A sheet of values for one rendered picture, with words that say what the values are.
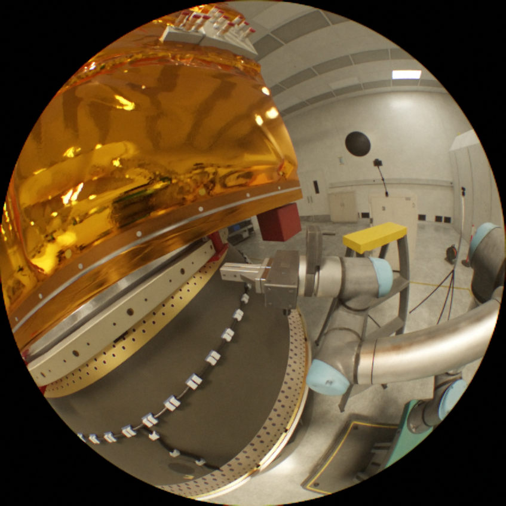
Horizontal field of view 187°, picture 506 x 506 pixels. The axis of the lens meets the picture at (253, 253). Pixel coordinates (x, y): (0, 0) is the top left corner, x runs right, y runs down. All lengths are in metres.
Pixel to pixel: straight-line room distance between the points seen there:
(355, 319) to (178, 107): 0.59
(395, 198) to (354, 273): 2.72
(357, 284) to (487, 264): 0.30
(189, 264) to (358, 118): 7.28
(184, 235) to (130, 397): 0.40
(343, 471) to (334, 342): 1.38
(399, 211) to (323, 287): 2.79
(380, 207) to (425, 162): 4.71
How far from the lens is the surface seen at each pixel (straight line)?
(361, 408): 1.89
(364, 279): 0.28
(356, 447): 1.54
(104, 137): 0.39
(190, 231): 0.37
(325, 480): 1.56
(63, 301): 0.43
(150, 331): 0.38
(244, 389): 0.49
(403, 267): 1.07
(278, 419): 0.60
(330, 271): 0.26
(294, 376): 0.64
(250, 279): 0.28
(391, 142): 7.09
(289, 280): 0.23
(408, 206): 3.00
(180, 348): 0.39
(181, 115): 0.42
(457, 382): 0.67
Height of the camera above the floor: 1.80
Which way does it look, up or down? 20 degrees down
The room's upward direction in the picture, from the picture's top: 16 degrees counter-clockwise
